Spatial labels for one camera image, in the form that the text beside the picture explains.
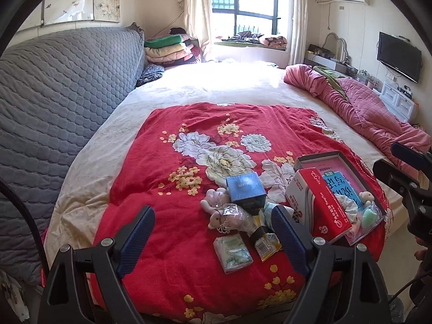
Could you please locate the green cloth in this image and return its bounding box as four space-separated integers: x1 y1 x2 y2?
314 67 350 102

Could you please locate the red tissue pack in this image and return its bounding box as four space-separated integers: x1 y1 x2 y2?
285 167 359 244

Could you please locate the dark red folded blanket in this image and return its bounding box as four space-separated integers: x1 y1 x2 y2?
184 39 204 63

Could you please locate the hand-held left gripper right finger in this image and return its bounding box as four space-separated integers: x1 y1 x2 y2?
270 205 392 324

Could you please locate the floral wall painting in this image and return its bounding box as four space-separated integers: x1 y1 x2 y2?
20 0 121 32

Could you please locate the green folded blanket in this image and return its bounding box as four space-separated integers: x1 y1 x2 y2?
144 35 187 49

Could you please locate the dressing table with mirror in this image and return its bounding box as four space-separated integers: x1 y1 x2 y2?
305 33 359 75

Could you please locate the pink book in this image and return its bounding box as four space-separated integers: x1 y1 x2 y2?
304 157 379 217

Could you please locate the grey quilted headboard cover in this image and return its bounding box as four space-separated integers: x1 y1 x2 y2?
0 23 146 286

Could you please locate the bagged plush toy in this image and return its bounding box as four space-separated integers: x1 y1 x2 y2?
207 204 254 235

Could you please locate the dark blue small box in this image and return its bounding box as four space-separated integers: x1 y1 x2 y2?
225 172 266 215

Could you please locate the pink quilt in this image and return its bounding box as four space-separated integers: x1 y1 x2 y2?
283 64 432 177

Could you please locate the cream curtain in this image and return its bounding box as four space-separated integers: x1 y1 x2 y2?
287 0 310 67
184 0 214 63

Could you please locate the person's right hand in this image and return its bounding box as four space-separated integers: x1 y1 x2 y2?
414 235 432 264

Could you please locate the black cable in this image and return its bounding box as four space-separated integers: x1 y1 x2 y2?
0 178 46 279

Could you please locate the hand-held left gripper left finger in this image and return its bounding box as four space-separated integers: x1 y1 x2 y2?
37 205 156 324

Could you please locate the green egg-shaped sponge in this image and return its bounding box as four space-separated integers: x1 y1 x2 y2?
360 207 377 229

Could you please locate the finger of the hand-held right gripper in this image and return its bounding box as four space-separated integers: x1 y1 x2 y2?
390 141 432 173
372 158 423 197

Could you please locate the red floral blanket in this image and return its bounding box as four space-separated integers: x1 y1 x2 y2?
89 102 394 324

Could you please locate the person's right forearm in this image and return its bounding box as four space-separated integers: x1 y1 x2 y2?
408 260 432 314

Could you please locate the group of small bottles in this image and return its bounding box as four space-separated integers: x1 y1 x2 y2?
357 69 383 90

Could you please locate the yellow snack packet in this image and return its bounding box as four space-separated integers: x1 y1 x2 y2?
253 232 284 262

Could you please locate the pink plush toy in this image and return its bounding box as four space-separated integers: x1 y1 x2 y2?
200 188 231 215

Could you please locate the black television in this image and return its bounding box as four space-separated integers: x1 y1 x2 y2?
377 32 423 83

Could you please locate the white floral cloth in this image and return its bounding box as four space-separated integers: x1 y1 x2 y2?
337 197 364 224

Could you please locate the dark cardboard box tray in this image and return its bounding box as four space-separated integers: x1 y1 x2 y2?
293 151 387 247

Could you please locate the dark patterned pillow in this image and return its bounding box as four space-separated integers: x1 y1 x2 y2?
136 64 165 87

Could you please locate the pile of clothes on windowsill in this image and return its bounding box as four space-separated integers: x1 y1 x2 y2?
219 31 288 48

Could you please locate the cream folded blanket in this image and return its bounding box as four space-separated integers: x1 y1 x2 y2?
145 43 188 63

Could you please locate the window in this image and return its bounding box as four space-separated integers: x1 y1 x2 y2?
211 0 283 40

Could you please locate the bed with cream sheet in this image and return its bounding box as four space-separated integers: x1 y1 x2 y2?
44 59 406 277

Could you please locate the green white tissue packet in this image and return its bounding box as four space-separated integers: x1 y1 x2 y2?
213 235 254 275
263 202 283 225

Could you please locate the white drawer cabinet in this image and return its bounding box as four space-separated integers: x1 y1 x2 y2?
379 81 419 123

